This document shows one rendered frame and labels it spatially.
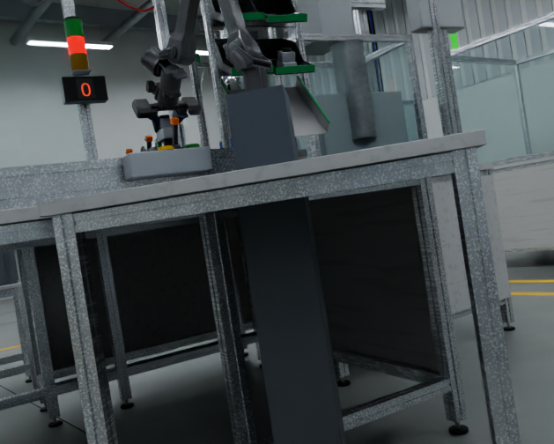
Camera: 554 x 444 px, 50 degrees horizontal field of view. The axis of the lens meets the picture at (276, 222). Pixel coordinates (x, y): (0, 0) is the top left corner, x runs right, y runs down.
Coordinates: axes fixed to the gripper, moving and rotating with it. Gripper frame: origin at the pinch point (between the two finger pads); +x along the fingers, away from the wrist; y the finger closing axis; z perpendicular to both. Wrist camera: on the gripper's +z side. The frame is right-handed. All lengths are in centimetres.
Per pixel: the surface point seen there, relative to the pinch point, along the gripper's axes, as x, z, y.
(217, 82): -5.9, 10.4, -19.6
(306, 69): -14.8, 2.4, -45.0
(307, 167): -33, -62, -4
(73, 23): -14.8, 29.5, 19.3
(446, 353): 37, -78, -69
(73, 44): -10.5, 25.2, 20.1
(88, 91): -1.6, 14.8, 18.2
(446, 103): 31, 42, -165
